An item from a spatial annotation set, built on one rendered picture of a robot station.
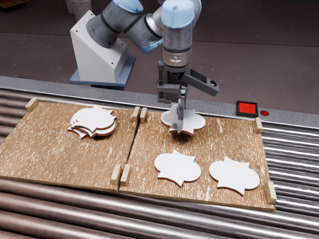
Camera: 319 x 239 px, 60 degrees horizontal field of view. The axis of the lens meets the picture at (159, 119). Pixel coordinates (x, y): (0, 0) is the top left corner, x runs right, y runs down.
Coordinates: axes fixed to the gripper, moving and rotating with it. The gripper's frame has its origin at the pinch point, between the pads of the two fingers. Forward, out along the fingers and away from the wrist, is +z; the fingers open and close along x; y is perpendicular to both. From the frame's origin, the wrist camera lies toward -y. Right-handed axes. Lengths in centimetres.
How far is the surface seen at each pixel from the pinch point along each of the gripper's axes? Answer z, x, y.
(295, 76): 103, -211, -106
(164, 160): 5.8, 12.1, 4.3
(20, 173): 6.0, 22.4, 44.3
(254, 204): 7.6, 22.6, -20.6
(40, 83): 7, -26, 63
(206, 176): 7.3, 15.4, -8.2
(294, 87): 103, -188, -100
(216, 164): 6.2, 11.5, -11.0
